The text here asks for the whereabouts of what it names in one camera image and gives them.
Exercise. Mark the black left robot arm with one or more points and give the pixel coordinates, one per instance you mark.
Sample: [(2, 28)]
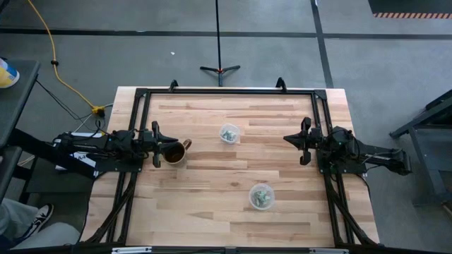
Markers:
[(106, 143)]

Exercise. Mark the yellow white wipes canister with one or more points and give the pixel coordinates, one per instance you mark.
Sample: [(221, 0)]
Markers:
[(7, 74)]

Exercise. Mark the black mat with hazard stripe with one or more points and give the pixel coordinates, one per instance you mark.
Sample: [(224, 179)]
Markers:
[(409, 7)]

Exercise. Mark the silver metal bracket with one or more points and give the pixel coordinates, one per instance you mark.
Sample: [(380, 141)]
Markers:
[(131, 250), (328, 251)]

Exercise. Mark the black aluminium table frame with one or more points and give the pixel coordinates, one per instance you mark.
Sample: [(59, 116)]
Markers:
[(229, 91)]

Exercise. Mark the dark grey desk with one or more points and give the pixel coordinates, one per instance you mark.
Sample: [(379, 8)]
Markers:
[(17, 102)]

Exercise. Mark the brown teal ceramic mug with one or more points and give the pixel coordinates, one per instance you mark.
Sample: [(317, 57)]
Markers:
[(174, 157)]

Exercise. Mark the black tripod stand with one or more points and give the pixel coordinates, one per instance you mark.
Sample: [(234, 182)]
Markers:
[(218, 35)]

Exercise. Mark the black white sneaker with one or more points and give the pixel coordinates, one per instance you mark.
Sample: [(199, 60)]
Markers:
[(39, 218)]

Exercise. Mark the person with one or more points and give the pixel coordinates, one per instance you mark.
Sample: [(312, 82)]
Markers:
[(53, 234)]

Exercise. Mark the clear square plastic container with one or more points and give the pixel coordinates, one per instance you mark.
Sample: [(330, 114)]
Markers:
[(221, 130)]

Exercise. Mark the clear round plastic container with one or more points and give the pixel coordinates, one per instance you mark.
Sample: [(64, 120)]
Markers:
[(252, 202)]

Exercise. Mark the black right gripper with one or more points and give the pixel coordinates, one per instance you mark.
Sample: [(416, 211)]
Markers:
[(310, 140)]

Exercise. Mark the dark metal table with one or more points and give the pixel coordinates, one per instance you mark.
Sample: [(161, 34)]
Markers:
[(423, 113)]

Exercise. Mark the white paper sheet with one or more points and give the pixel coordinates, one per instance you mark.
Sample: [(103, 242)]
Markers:
[(83, 158)]

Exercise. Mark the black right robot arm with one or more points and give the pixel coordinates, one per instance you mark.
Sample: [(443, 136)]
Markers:
[(374, 155)]

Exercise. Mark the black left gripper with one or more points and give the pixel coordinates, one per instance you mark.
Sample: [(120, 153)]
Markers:
[(155, 144)]

